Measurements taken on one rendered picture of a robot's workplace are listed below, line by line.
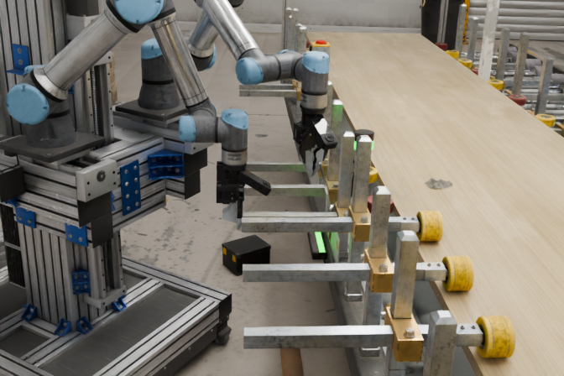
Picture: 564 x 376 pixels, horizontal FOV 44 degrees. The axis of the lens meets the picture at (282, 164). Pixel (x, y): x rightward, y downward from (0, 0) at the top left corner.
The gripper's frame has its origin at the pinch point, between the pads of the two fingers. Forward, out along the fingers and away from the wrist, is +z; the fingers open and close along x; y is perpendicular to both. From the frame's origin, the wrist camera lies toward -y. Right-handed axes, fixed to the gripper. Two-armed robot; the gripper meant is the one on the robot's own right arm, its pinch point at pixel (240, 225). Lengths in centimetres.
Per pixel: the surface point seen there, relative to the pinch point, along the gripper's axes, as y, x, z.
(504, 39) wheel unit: -139, -169, -28
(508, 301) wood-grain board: -60, 56, -8
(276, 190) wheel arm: -12.0, -23.5, -1.3
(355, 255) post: -31.0, 22.7, -2.1
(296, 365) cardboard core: -23, -32, 75
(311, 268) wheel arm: -16, 51, -14
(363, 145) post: -31, 23, -34
